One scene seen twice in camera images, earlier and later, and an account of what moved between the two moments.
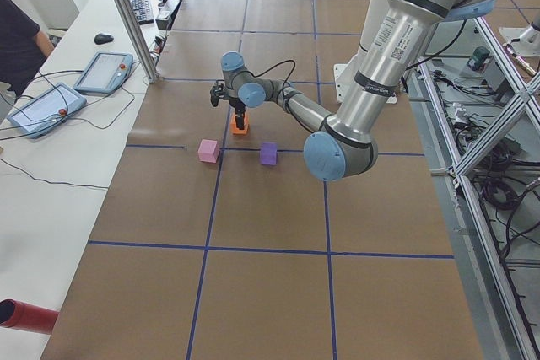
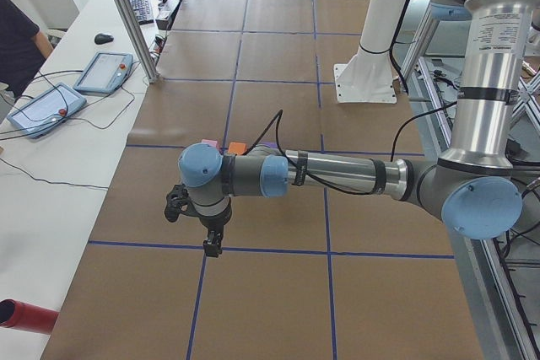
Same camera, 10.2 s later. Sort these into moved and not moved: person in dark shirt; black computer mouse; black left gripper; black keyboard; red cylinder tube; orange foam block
Moved: orange foam block; black left gripper
Not moved: person in dark shirt; black computer mouse; red cylinder tube; black keyboard
